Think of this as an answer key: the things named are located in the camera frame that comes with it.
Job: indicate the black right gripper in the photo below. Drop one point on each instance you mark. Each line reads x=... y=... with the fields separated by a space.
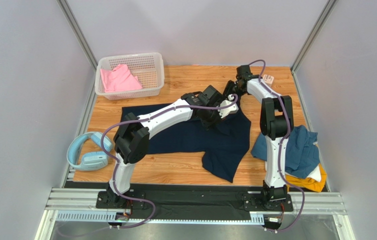
x=229 y=89

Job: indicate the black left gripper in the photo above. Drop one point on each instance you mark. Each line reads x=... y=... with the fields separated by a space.
x=208 y=125

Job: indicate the navy blue t shirt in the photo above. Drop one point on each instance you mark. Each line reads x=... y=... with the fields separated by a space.
x=224 y=145

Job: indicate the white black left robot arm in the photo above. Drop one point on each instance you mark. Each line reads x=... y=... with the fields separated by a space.
x=134 y=133

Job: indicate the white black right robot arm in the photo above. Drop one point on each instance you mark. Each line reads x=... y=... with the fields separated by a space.
x=276 y=124

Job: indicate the small pink white box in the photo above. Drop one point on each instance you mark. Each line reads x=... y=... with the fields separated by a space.
x=268 y=79

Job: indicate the white perforated plastic basket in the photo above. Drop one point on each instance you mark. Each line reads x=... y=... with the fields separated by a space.
x=148 y=67

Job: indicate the teal blue t shirt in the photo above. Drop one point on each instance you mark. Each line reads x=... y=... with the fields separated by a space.
x=302 y=154

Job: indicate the pink t shirt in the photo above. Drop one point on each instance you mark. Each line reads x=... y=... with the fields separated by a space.
x=120 y=79

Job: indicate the white t shirt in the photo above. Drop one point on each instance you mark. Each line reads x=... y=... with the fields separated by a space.
x=276 y=174

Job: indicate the yellow t shirt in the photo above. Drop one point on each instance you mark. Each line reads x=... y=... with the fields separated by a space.
x=315 y=182

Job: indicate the light blue headphones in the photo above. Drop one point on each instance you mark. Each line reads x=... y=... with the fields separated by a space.
x=90 y=161

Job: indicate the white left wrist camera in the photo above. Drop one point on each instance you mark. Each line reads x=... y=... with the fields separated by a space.
x=228 y=106

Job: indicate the right corner aluminium post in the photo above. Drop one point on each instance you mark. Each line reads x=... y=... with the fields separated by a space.
x=321 y=20

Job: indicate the corner aluminium post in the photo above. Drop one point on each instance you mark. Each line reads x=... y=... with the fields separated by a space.
x=321 y=20
x=71 y=19

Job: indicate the aluminium front rail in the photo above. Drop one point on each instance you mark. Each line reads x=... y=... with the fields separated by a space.
x=316 y=216

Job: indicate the left corner aluminium post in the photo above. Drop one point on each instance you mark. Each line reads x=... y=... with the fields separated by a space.
x=71 y=19

